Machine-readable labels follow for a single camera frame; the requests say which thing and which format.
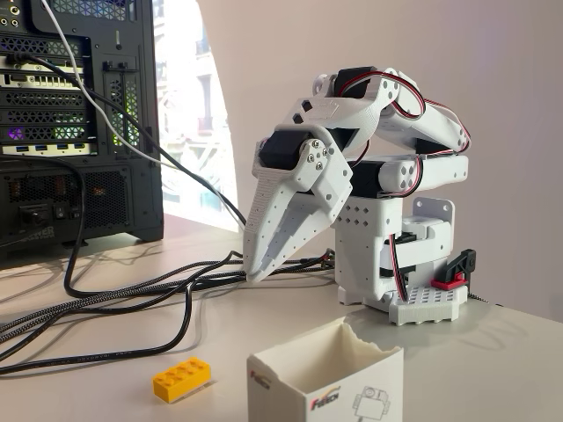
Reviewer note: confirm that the white mounting bracket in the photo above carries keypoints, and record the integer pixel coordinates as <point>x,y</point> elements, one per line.
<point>433,206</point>

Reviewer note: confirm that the white cardboard box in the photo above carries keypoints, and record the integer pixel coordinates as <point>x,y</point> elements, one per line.
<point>334,387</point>

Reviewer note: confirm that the black and red clamp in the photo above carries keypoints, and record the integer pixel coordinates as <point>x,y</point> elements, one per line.
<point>457,264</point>

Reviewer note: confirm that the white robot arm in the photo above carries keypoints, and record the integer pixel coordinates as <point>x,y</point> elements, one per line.
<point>440,171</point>

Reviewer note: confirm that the yellow toy brick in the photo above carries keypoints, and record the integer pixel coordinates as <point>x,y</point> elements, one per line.
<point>182,382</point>

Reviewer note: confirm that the black computer tower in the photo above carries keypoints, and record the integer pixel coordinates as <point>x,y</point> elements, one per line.
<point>66,176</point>

